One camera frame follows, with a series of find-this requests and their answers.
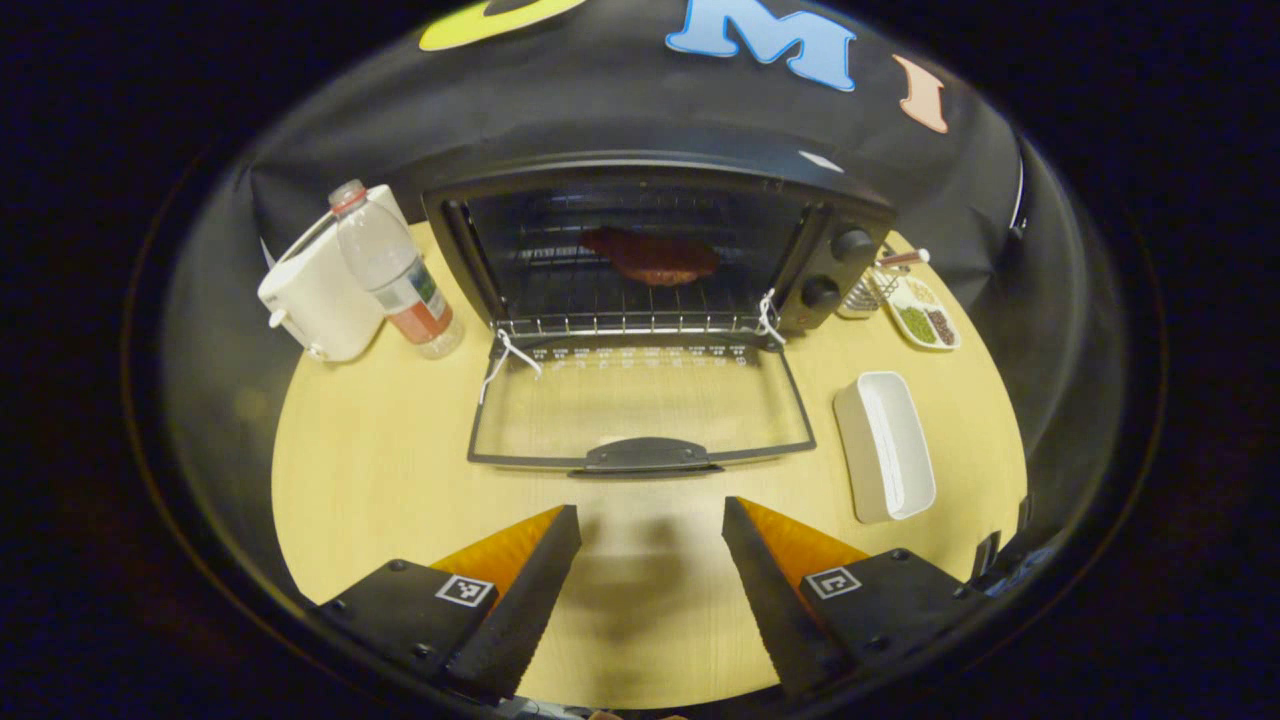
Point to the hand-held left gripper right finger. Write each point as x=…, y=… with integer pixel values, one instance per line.
x=770, y=600

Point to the white divided plate with beans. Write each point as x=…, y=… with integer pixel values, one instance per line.
x=925, y=318

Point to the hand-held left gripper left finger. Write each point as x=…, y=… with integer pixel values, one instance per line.
x=525, y=610

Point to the white toaster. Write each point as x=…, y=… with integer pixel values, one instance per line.
x=315, y=300

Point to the brown meat steak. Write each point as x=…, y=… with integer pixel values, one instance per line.
x=655, y=258

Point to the white rectangular tray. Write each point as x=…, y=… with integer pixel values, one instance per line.
x=885, y=450

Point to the clear plastic water bottle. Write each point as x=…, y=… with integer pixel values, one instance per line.
x=395, y=275

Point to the black backdrop cloth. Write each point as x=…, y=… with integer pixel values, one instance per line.
x=620, y=100

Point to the black electric oven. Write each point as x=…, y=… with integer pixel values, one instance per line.
x=835, y=270

